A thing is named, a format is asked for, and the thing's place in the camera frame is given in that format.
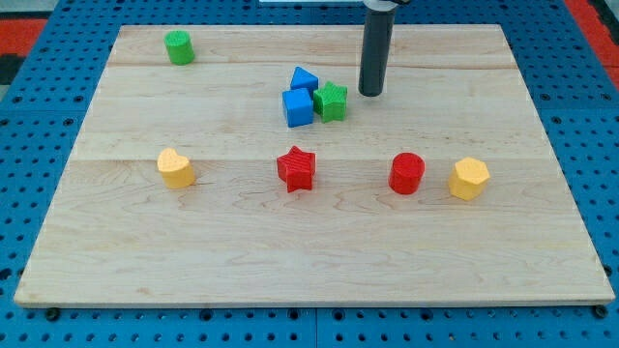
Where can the blue triangle block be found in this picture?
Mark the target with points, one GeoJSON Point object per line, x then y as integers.
{"type": "Point", "coordinates": [303, 79]}

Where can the red star block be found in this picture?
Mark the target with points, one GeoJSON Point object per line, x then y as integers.
{"type": "Point", "coordinates": [296, 169]}

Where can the red cylinder block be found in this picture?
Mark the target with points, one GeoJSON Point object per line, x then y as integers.
{"type": "Point", "coordinates": [406, 173]}

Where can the green cylinder block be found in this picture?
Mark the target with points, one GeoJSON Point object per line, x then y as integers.
{"type": "Point", "coordinates": [178, 46]}

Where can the green star block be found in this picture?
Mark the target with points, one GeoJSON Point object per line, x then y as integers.
{"type": "Point", "coordinates": [330, 102]}

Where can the yellow hexagon block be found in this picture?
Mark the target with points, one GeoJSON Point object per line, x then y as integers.
{"type": "Point", "coordinates": [468, 179]}

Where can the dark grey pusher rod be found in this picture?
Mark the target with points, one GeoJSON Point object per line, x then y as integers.
{"type": "Point", "coordinates": [378, 28]}

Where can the blue cube block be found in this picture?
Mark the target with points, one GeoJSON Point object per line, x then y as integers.
{"type": "Point", "coordinates": [297, 107]}

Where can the wooden board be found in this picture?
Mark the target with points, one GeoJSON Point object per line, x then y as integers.
{"type": "Point", "coordinates": [116, 236]}

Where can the yellow heart block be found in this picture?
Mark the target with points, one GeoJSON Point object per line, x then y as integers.
{"type": "Point", "coordinates": [176, 170]}

